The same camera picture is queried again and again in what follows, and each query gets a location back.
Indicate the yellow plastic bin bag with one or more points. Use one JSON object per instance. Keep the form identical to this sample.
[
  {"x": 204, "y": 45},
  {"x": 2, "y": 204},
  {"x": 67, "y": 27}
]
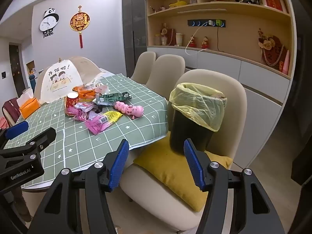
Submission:
[{"x": 195, "y": 107}]

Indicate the large flower bag decoration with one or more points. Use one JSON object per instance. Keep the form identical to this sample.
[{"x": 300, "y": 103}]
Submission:
[{"x": 271, "y": 51}]

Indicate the dark red cloth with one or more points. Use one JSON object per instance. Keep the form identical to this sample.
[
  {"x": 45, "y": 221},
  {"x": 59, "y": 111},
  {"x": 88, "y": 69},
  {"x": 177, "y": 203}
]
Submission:
[{"x": 11, "y": 112}]

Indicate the white cabinet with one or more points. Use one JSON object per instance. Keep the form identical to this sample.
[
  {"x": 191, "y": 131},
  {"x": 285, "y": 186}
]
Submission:
[{"x": 219, "y": 63}]

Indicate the wooden wall shelf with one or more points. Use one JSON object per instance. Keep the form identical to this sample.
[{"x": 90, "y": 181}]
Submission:
[{"x": 238, "y": 24}]

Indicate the large pink snack wrapper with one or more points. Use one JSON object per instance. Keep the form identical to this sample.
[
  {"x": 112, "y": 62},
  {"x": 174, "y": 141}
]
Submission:
[{"x": 96, "y": 124}]

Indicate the dark wooden door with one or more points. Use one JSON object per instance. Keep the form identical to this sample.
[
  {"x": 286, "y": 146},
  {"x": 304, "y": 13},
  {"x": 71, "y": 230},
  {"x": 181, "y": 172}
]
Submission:
[{"x": 17, "y": 68}]

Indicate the pink caterpillar toy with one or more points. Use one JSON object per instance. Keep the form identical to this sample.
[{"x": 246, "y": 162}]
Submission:
[{"x": 126, "y": 108}]

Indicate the red gold wall ornament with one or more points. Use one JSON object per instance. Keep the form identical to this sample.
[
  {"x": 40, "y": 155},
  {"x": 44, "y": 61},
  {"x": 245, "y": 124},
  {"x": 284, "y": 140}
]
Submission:
[{"x": 80, "y": 20}]

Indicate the orange snack packet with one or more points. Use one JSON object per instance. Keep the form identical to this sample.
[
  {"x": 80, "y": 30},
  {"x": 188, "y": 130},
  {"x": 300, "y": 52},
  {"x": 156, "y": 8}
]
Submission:
[{"x": 85, "y": 92}]

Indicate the panda wall clock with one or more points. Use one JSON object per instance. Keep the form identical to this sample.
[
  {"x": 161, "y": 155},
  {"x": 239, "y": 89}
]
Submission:
[{"x": 48, "y": 23}]

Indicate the red framed picture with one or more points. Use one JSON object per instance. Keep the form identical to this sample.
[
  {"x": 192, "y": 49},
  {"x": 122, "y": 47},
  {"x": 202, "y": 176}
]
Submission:
[{"x": 273, "y": 1}]

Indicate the pink round-label candy wrapper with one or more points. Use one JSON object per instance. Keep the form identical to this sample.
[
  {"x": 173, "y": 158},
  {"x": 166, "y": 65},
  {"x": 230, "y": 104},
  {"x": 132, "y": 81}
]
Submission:
[{"x": 81, "y": 110}]

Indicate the yellow cushion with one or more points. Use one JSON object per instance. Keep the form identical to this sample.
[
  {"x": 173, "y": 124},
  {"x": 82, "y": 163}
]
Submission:
[{"x": 165, "y": 170}]

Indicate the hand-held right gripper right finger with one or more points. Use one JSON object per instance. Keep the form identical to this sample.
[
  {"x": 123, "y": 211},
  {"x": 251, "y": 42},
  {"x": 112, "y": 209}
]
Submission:
[{"x": 193, "y": 165}]

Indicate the pale pink strip wrapper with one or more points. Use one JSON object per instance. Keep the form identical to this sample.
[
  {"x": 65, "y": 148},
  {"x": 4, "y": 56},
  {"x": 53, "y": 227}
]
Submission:
[{"x": 101, "y": 89}]

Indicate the black trash bin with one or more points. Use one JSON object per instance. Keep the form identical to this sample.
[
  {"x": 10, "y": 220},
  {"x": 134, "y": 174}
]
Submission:
[{"x": 185, "y": 131}]

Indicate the beige upholstered chair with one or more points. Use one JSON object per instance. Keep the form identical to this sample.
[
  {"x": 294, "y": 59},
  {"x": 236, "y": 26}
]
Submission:
[
  {"x": 165, "y": 73},
  {"x": 142, "y": 65},
  {"x": 234, "y": 117}
]

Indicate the wall switch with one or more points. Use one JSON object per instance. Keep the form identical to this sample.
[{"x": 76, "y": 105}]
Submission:
[{"x": 3, "y": 74}]

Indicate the cream printed food cover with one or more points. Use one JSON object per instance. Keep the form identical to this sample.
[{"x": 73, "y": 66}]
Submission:
[{"x": 58, "y": 78}]

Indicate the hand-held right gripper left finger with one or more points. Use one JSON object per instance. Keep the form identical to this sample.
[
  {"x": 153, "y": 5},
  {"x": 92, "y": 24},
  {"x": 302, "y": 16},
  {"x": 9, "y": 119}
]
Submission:
[{"x": 119, "y": 165}]

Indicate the red paper cup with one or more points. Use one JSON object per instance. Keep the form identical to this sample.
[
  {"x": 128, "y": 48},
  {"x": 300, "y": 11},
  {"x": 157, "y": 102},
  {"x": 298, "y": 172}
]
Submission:
[{"x": 72, "y": 103}]

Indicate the dark glass door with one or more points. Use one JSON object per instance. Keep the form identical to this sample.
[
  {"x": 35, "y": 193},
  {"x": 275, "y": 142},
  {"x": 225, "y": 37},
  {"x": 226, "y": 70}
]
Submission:
[{"x": 134, "y": 29}]

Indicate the orange tissue box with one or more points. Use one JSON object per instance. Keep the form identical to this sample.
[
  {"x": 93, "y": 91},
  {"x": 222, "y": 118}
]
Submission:
[{"x": 29, "y": 107}]

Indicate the small red doll figurine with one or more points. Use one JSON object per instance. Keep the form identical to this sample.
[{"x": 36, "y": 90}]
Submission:
[
  {"x": 192, "y": 42},
  {"x": 205, "y": 43}
]

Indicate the white cup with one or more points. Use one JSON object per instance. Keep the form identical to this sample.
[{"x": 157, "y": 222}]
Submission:
[{"x": 179, "y": 39}]

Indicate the small storage jar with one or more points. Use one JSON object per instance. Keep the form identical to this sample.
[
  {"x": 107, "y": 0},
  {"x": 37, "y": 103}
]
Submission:
[{"x": 157, "y": 39}]

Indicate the black power socket rail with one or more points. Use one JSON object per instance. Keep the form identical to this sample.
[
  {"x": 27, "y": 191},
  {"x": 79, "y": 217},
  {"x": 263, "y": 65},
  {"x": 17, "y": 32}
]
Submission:
[{"x": 195, "y": 23}]

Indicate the yellow toy figure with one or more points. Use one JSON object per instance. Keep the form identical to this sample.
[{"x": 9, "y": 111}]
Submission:
[{"x": 178, "y": 4}]

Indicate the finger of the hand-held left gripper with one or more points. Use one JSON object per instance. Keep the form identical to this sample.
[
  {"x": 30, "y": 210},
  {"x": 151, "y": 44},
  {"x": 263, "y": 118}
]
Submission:
[
  {"x": 45, "y": 136},
  {"x": 17, "y": 129}
]

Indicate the pink cone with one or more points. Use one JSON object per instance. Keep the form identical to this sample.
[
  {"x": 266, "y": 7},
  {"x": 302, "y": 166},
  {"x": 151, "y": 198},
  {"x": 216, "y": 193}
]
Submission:
[{"x": 286, "y": 63}]

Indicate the green charger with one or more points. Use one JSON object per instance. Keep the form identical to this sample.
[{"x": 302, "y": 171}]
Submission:
[{"x": 219, "y": 23}]

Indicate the green foil wrapper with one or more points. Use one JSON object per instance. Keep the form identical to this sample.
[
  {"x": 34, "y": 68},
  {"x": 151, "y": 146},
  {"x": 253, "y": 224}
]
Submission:
[{"x": 112, "y": 98}]

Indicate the small flower bag decoration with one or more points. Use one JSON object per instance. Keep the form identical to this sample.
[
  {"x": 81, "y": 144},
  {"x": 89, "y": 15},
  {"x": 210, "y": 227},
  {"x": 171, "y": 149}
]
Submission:
[{"x": 167, "y": 35}]

